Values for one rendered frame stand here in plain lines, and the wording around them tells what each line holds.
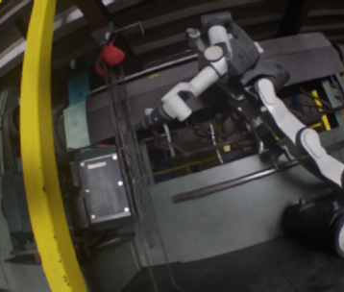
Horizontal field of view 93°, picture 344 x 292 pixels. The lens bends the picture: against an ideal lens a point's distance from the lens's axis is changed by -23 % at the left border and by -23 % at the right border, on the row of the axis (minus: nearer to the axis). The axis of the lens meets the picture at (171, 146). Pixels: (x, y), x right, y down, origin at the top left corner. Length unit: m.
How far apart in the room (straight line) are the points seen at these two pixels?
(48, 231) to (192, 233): 1.00
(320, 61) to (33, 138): 2.06
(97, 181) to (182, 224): 0.67
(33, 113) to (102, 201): 0.55
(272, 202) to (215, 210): 0.39
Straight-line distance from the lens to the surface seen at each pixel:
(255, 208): 1.48
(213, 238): 1.49
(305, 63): 1.95
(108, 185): 1.09
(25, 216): 1.26
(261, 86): 1.10
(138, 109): 1.66
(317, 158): 1.12
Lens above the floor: 0.52
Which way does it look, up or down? 12 degrees up
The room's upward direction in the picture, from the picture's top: 15 degrees counter-clockwise
